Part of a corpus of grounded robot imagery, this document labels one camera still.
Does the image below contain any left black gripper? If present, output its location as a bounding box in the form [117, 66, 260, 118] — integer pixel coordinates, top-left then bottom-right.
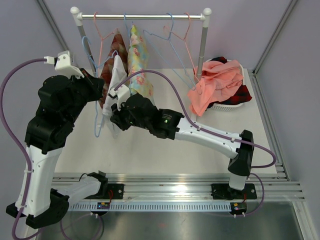
[63, 67, 105, 124]

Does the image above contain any white garment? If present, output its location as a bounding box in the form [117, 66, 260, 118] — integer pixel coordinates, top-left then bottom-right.
[102, 55, 128, 139]

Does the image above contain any blue wire hanger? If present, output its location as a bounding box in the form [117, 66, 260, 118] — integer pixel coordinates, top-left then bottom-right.
[143, 12, 196, 91]
[81, 36, 120, 139]
[123, 12, 134, 45]

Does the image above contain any pink wire hanger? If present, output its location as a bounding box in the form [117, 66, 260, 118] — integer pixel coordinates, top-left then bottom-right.
[163, 12, 196, 90]
[93, 12, 119, 68]

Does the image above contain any salmon pink skirt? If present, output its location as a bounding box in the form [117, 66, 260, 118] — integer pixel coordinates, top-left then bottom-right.
[187, 60, 244, 117]

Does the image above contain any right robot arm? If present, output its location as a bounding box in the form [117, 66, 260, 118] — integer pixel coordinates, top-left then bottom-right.
[108, 94, 254, 200]

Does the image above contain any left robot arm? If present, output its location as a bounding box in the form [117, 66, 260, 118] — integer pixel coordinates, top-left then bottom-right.
[6, 73, 109, 229]

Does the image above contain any floral pastel garment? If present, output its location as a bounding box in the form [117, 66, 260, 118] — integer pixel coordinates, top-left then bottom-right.
[127, 24, 154, 102]

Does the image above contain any brown plaid garment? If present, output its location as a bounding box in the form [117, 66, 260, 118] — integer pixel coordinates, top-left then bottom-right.
[98, 29, 128, 108]

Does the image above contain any white metal clothes rack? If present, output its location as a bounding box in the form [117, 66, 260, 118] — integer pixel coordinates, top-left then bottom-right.
[70, 6, 212, 81]

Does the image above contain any white plastic basket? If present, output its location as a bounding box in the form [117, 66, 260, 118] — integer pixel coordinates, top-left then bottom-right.
[206, 57, 251, 112]

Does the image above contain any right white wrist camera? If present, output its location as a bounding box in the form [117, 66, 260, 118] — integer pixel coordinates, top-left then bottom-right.
[106, 85, 131, 105]

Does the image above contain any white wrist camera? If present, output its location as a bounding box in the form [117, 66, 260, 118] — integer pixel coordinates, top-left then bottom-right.
[106, 85, 131, 105]
[44, 50, 85, 79]

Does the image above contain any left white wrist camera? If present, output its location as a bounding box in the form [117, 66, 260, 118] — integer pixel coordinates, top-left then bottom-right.
[44, 50, 85, 79]

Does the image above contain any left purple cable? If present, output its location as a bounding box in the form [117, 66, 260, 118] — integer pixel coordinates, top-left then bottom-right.
[0, 57, 104, 240]

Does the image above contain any aluminium mounting rail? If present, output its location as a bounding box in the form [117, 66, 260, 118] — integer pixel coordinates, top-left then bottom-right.
[34, 162, 306, 202]

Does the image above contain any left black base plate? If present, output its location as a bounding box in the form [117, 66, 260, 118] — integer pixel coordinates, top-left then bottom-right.
[85, 183, 124, 200]

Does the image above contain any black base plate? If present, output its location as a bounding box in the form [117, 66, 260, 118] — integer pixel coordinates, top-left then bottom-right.
[211, 183, 257, 201]
[85, 183, 124, 200]

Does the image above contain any white slotted cable duct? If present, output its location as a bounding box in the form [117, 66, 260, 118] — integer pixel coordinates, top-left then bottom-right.
[68, 201, 231, 212]

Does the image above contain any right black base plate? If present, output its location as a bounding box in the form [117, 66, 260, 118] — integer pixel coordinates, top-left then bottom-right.
[211, 183, 257, 201]

